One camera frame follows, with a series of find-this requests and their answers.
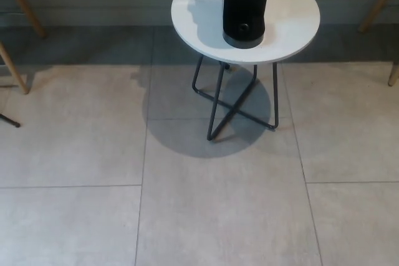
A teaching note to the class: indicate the black single-serve coffee maker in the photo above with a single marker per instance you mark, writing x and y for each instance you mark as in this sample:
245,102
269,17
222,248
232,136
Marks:
244,4

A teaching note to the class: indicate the round white side table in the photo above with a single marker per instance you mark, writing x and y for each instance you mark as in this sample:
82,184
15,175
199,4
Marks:
290,23

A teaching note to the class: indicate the black tripod foot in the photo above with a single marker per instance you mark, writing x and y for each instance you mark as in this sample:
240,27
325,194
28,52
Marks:
11,121

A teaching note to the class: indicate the wooden furniture leg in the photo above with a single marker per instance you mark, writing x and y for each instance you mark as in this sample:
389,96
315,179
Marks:
394,73
378,4
26,4
14,69

